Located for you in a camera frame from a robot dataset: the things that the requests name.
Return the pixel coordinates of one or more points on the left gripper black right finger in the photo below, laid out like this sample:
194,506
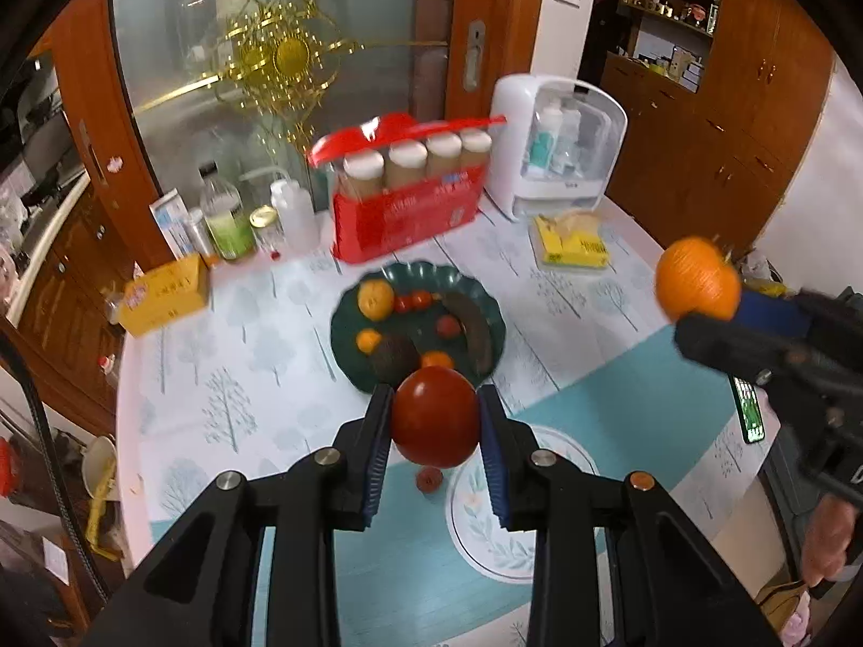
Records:
669,585

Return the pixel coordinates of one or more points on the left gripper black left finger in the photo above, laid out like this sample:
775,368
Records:
197,586

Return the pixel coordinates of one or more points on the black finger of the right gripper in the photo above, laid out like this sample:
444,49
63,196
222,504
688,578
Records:
756,306
727,347

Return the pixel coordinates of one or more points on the orange tangerine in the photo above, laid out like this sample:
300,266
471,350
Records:
692,276
437,358

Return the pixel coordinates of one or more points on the small red tomato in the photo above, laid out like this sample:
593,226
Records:
421,300
403,304

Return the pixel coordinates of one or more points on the red lychee fruit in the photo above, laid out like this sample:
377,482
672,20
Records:
448,327

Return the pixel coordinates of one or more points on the large yellow orange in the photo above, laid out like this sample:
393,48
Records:
376,299

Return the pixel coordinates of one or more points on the person's right hand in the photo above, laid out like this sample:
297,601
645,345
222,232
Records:
827,538

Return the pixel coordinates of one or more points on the smartphone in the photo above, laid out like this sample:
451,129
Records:
748,410

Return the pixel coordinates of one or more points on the patterned white teal tablecloth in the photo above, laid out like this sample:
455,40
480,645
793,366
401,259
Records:
250,384

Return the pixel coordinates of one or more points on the yellow tissue pack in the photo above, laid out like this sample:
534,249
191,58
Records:
569,240

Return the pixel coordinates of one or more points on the dark red wrinkled fruit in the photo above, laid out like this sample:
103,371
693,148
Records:
428,479

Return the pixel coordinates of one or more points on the wooden cabinet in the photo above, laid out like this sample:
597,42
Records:
723,97

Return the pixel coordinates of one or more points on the brown oblong fruit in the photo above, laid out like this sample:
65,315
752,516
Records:
477,330

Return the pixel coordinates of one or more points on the white cosmetics storage box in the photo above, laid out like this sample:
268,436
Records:
558,147

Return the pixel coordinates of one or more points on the yellow cardboard box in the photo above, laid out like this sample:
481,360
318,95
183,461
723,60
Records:
164,295

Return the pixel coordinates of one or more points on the dark avocado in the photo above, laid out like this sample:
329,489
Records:
394,359

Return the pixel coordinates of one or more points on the dark green fruit plate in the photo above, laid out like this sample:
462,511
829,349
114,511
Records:
420,326

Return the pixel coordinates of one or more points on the white plastic bottle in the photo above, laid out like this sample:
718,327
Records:
296,215

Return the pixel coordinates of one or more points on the green liquid bottle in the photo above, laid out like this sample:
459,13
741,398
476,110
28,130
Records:
224,215

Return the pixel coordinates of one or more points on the red gift box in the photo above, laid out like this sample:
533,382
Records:
398,181

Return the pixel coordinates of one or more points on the white blue carton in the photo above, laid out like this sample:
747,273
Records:
170,214

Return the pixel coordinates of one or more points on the gold door ornament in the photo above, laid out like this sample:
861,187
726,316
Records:
276,59

